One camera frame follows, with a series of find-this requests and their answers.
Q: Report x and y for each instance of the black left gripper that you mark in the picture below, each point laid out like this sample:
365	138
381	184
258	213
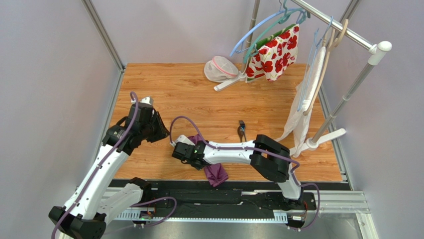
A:
162	132

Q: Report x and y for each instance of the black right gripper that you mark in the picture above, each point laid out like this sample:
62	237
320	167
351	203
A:
178	152

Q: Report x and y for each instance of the purple cloth napkin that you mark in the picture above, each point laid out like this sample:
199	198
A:
215	174

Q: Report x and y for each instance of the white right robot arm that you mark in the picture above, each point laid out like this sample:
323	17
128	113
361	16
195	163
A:
267	156

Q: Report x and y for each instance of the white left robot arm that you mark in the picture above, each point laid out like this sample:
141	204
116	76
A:
85	215

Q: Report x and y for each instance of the white mesh laundry bag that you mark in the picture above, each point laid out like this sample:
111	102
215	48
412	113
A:
220	69

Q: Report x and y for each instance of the white towel on hanger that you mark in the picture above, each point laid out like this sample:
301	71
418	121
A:
298	121

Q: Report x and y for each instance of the red poppy floral cloth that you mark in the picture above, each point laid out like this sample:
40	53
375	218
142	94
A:
272	59

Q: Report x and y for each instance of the teal plastic hanger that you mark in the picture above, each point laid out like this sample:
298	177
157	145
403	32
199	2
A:
260	29

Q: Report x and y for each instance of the metal clothes rack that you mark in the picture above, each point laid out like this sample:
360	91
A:
349	65

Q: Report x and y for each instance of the blue thin wire hanger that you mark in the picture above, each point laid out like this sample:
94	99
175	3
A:
311	59

